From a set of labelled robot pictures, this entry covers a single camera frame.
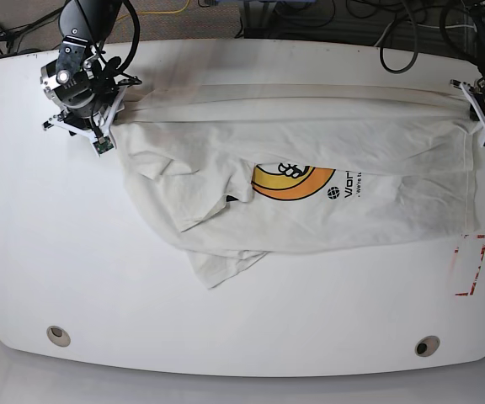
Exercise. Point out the right table cable grommet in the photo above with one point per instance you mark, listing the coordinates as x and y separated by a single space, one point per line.
427 346

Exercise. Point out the red tape rectangle marking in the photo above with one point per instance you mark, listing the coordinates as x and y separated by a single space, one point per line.
466 265

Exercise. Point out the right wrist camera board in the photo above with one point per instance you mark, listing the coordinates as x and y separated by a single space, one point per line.
103 145

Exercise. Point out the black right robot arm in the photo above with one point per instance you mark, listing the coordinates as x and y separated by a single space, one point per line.
79 82

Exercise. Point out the table cable grommet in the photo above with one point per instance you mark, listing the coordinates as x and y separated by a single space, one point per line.
58 336
427 346

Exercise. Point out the left table cable grommet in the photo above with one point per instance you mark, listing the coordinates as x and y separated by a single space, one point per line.
58 336

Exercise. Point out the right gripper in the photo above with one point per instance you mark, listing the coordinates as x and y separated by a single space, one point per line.
92 117

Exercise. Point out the white T-shirt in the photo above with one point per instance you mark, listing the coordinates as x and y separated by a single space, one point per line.
229 174

